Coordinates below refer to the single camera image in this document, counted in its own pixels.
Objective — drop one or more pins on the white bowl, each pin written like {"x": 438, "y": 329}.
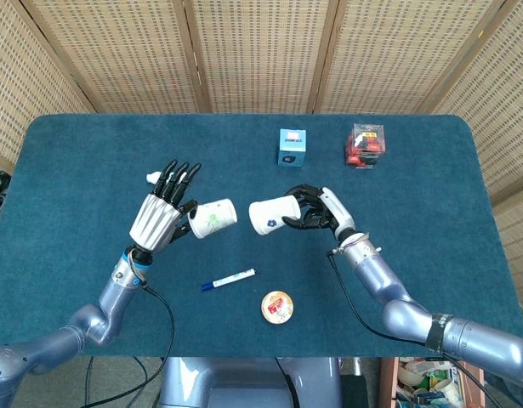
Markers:
{"x": 407, "y": 374}

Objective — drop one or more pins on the grey-blue robot torso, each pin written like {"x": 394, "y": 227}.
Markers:
{"x": 244, "y": 378}

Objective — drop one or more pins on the blue felt table cover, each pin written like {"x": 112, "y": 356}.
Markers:
{"x": 74, "y": 212}

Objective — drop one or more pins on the white cup green plant print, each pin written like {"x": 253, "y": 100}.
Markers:
{"x": 214, "y": 219}

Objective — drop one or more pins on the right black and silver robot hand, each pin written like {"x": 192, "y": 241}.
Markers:
{"x": 337, "y": 212}

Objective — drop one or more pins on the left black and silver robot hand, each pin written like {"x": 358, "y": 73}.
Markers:
{"x": 155, "y": 221}

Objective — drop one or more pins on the white marker blue cap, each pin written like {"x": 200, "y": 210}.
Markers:
{"x": 229, "y": 279}

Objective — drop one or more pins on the white bottle green label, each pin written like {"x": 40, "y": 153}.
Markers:
{"x": 152, "y": 176}

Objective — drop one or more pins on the black box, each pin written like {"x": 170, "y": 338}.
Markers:
{"x": 354, "y": 391}

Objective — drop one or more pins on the white cup blue flower print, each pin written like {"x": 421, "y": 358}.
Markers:
{"x": 269, "y": 212}

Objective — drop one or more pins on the woven bamboo folding screen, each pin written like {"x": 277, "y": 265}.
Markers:
{"x": 261, "y": 51}

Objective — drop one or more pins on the round tin red label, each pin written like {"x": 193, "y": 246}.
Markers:
{"x": 277, "y": 307}

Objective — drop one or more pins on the clear box red contents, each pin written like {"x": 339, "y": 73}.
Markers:
{"x": 365, "y": 146}

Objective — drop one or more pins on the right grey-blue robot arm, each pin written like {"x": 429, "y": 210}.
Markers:
{"x": 380, "y": 276}

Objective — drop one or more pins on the light blue cardboard box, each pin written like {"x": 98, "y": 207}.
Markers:
{"x": 291, "y": 146}

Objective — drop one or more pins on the wooden storage crate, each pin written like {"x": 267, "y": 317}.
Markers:
{"x": 386, "y": 382}

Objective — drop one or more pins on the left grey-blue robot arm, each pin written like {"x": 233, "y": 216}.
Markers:
{"x": 112, "y": 297}

